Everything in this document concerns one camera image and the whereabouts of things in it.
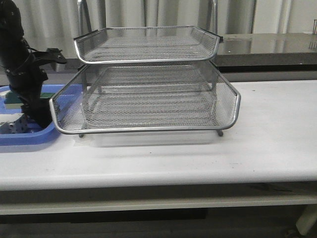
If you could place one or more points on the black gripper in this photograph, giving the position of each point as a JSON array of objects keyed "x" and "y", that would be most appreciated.
[{"x": 27, "y": 85}]

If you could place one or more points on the mesh tray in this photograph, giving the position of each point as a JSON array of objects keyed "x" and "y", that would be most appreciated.
[
  {"x": 149, "y": 106},
  {"x": 71, "y": 120},
  {"x": 147, "y": 44}
]

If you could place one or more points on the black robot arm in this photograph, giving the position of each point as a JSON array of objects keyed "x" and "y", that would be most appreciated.
[{"x": 22, "y": 63}]

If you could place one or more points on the green terminal block module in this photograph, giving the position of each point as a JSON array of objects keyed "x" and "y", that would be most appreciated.
[{"x": 11, "y": 101}]

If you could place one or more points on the blue plastic tray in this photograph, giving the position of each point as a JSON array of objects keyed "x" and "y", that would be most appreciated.
[{"x": 35, "y": 134}]

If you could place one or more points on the white curtain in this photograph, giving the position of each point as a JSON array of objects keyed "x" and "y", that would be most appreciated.
[{"x": 54, "y": 23}]

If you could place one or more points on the grey stone counter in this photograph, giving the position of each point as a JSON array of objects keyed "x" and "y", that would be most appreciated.
[{"x": 240, "y": 57}]

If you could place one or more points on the white table leg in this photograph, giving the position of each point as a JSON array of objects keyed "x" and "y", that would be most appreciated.
[{"x": 307, "y": 219}]

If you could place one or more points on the silver wire rack frame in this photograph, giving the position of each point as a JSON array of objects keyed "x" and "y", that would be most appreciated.
[{"x": 211, "y": 24}]

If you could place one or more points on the small wire rack background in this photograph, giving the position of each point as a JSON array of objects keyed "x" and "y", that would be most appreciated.
[{"x": 314, "y": 27}]

